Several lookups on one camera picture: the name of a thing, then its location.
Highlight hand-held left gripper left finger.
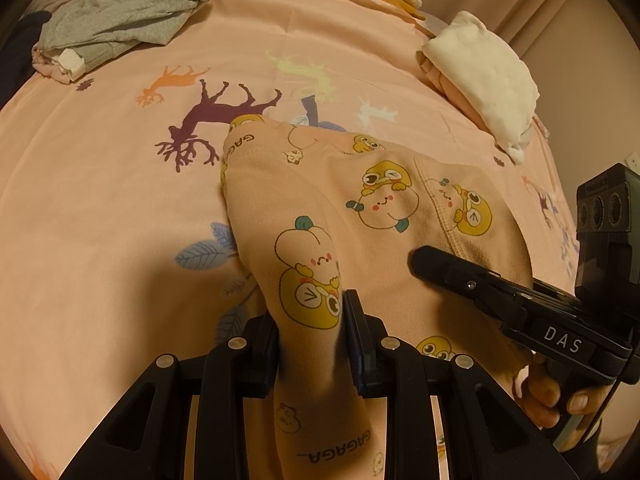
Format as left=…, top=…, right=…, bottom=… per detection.
left=60, top=312, right=281, bottom=480

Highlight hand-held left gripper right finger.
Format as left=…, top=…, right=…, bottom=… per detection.
left=342, top=289, right=581, bottom=480

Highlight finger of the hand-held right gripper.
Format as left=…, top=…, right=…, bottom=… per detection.
left=410, top=245, right=533, bottom=333

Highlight pink cartoon print pants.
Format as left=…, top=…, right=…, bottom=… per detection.
left=220, top=114, right=538, bottom=480

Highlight person's right hand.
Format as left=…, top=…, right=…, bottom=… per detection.
left=517, top=355, right=607, bottom=433

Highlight pink folded garment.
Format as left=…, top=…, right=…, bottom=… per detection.
left=417, top=52, right=501, bottom=133

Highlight white folded garment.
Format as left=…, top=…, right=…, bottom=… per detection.
left=420, top=10, right=541, bottom=166

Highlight pink deer print bed sheet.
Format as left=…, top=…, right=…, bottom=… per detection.
left=0, top=0, right=601, bottom=480

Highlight pink pleated curtain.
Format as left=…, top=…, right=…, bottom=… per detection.
left=410, top=0, right=631, bottom=161

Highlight pale pink garment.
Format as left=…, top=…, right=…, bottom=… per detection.
left=31, top=42, right=88, bottom=83

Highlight grey garment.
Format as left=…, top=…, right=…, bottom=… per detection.
left=37, top=0, right=217, bottom=81

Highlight dark navy garment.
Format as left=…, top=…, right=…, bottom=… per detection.
left=0, top=10, right=53, bottom=111

